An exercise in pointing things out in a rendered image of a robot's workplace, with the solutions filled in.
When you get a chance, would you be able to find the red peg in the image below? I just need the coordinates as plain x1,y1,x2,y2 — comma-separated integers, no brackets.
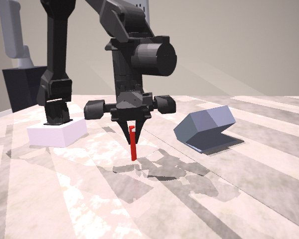
128,125,137,161

